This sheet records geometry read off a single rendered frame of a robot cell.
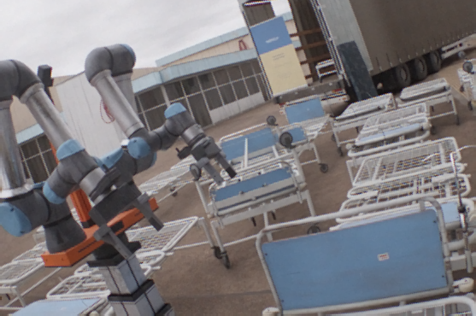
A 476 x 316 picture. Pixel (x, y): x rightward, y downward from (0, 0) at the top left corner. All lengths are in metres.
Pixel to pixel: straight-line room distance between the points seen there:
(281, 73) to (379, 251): 9.58
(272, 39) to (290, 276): 9.57
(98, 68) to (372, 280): 1.30
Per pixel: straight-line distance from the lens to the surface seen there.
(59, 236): 1.36
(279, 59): 10.87
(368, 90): 9.63
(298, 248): 1.58
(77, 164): 1.05
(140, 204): 1.09
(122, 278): 1.52
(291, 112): 7.69
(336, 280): 1.62
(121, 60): 1.63
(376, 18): 11.50
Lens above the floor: 1.45
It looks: 7 degrees down
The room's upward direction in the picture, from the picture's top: 19 degrees counter-clockwise
